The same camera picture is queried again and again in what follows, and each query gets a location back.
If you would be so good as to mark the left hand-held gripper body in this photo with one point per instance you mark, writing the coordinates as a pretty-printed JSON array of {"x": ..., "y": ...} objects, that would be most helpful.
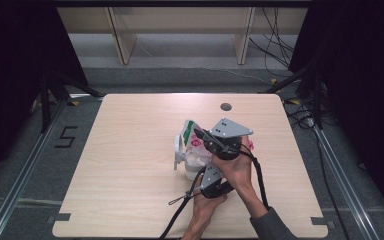
[{"x": 211, "y": 176}]

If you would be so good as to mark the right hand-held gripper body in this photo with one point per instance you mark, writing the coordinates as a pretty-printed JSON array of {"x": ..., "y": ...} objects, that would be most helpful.
[{"x": 230, "y": 128}]

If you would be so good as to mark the pink and white plastic bag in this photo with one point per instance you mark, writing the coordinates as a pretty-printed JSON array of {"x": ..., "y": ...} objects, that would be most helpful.
[{"x": 193, "y": 148}]

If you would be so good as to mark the person's right hand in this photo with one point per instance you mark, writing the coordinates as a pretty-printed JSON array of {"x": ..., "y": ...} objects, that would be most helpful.
[{"x": 238, "y": 171}]

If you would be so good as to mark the person's left hand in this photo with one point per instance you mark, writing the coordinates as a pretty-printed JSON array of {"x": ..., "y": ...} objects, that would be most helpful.
[{"x": 205, "y": 210}]

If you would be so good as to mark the round grey table grommet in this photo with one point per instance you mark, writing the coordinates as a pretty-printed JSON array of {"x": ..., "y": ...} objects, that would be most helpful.
[{"x": 226, "y": 107}]

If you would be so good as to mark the yellow tape piece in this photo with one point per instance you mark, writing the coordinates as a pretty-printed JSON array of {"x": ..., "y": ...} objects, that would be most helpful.
[
  {"x": 273, "y": 81},
  {"x": 294, "y": 101},
  {"x": 75, "y": 103}
]

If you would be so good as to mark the black metal stand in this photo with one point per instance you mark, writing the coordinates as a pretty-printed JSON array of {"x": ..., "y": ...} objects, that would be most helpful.
[
  {"x": 45, "y": 106},
  {"x": 318, "y": 100}
]

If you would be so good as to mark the light wooden shelf unit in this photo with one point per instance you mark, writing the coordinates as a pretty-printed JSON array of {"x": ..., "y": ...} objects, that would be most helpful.
[{"x": 120, "y": 43}]

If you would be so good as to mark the black curtain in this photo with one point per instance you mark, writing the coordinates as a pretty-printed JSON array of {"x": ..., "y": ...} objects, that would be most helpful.
[
  {"x": 363, "y": 83},
  {"x": 10, "y": 66}
]

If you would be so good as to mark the metal floor rail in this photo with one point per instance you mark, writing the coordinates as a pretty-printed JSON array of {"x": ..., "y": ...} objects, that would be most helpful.
[
  {"x": 343, "y": 186},
  {"x": 23, "y": 180}
]

